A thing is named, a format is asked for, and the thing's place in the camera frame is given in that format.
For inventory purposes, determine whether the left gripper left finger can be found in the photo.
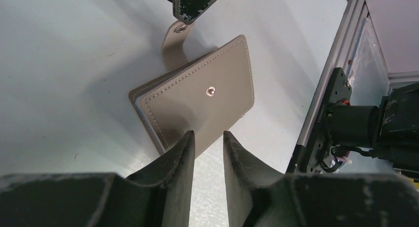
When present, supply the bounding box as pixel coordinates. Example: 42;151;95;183
0;131;195;227

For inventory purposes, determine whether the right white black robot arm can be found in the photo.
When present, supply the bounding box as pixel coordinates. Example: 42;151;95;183
144;0;414;173

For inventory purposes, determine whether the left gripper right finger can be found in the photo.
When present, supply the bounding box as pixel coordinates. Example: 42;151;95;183
223;131;419;227

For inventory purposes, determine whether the grey card holder wallet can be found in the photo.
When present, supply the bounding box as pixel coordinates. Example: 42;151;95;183
128;21;254;156

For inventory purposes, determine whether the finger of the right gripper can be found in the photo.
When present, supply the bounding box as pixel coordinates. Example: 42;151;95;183
167;0;217;25

